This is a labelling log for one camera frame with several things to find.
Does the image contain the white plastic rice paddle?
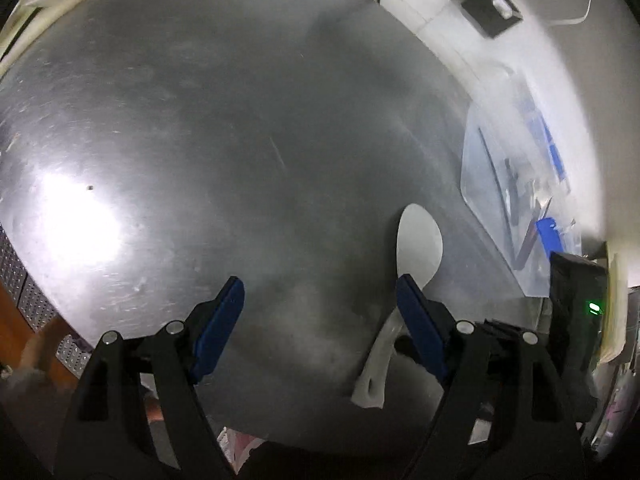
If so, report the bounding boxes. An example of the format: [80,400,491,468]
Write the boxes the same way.
[349,202,445,409]

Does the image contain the black chopstick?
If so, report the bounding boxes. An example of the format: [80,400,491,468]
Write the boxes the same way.
[477,127,515,268]

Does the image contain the clear plastic storage bin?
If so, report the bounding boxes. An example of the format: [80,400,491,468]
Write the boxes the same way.
[460,65,582,297]

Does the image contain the black wall socket box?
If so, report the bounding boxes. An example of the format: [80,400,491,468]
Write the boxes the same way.
[462,0,523,39]

